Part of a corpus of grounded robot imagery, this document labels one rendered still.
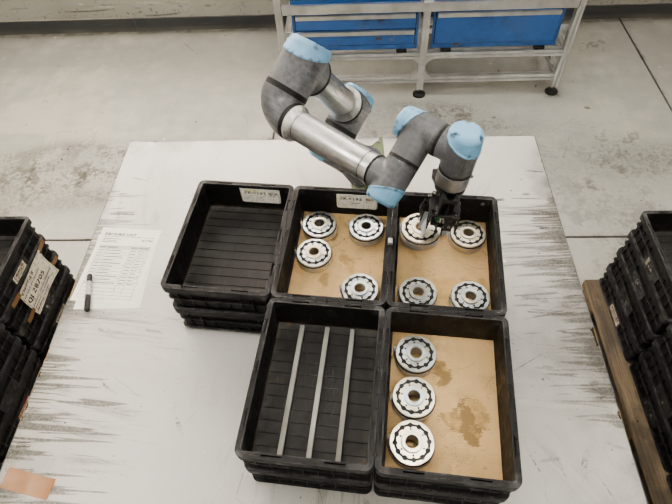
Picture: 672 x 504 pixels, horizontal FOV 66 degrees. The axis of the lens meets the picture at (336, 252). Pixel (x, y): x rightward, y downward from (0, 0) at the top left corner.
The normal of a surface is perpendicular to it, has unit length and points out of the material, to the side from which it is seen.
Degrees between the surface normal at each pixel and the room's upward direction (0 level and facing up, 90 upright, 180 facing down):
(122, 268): 0
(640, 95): 0
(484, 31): 90
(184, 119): 0
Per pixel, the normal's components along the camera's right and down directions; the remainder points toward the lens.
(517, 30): -0.03, 0.80
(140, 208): -0.04, -0.60
